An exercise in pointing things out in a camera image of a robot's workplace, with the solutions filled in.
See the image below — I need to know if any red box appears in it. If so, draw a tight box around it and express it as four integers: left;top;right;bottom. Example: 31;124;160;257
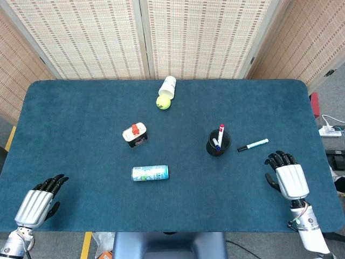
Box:
310;92;321;119

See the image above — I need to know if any white cable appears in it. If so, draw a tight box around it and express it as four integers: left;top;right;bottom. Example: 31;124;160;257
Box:
321;114;345;127

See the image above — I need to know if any light blue beverage can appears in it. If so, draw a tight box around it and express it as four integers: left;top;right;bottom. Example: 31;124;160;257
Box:
131;165;170;182

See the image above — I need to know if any black cable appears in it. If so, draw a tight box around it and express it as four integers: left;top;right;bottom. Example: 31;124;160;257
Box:
225;239;264;259

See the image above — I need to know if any white paper cup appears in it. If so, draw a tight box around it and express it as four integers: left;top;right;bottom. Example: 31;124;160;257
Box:
158;76;177;99

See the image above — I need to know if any white plastic bag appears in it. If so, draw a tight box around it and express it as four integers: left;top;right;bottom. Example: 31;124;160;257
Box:
92;231;115;259

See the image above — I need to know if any red-capped marker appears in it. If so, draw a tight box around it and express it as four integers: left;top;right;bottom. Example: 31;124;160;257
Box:
217;124;225;148

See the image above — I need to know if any blue table mat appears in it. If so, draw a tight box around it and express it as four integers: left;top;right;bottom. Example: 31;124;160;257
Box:
0;79;341;234

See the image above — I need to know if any woven folding screen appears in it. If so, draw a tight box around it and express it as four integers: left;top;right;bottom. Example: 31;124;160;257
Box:
0;0;345;126

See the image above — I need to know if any white power strip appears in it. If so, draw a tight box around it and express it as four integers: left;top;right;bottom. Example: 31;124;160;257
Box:
319;126;342;137

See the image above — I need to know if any yellow tennis ball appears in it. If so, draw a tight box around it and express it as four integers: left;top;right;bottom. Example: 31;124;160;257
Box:
156;96;171;110

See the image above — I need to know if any black foot pedal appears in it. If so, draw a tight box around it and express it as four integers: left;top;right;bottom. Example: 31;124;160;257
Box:
329;156;345;171

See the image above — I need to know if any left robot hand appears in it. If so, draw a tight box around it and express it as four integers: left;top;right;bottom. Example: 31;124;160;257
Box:
14;174;70;230

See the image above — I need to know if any white marker with black cap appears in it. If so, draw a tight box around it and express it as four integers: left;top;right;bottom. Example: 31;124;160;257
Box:
237;138;270;152

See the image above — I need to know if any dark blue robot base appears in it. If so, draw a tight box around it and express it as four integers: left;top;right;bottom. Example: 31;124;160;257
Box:
112;231;229;259

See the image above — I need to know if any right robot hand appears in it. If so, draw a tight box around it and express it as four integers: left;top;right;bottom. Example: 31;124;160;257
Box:
264;151;310;201

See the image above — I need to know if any black mesh pen holder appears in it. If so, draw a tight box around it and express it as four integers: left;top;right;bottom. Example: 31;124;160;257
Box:
206;129;232;157

